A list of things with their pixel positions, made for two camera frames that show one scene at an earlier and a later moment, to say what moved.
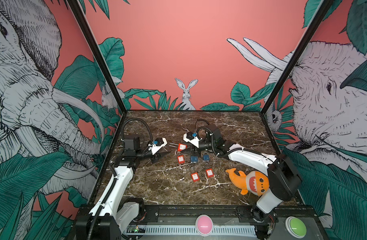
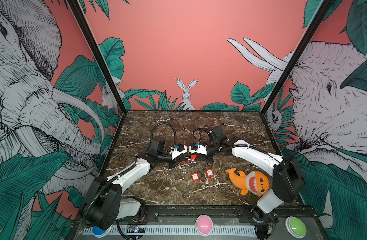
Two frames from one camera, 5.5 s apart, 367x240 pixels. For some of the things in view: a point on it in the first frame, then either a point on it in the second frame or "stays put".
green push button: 295,227 stays put
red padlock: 195,177 stays put
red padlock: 210,173 stays put
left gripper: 155,158 -> 174,161
